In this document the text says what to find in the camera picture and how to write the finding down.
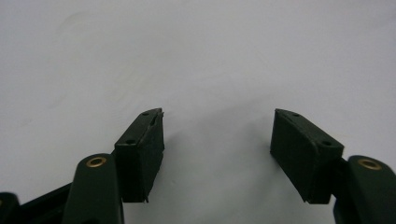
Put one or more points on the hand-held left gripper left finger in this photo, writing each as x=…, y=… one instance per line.
x=140, y=161

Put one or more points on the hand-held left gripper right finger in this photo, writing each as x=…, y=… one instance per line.
x=303, y=149

